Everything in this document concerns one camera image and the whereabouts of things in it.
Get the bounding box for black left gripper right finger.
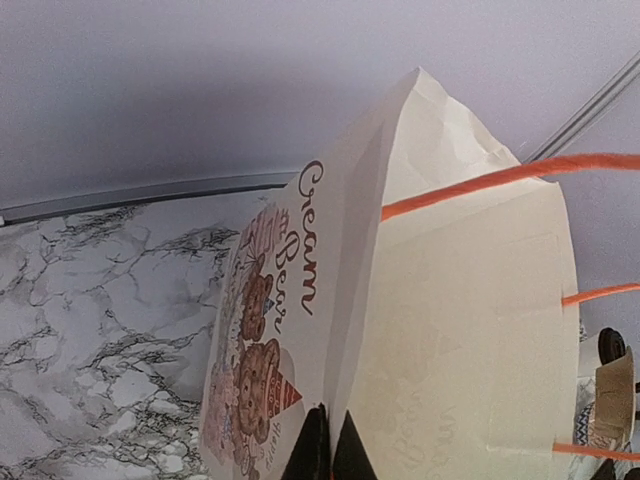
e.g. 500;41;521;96
332;411;377;480

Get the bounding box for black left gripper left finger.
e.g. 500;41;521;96
282;404;331;480

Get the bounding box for white paper bag pink handles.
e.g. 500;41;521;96
199;69;639;479

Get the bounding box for brown cardboard cup carrier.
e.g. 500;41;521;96
593;347;636;443

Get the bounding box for right aluminium frame post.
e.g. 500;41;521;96
524;51;640;164

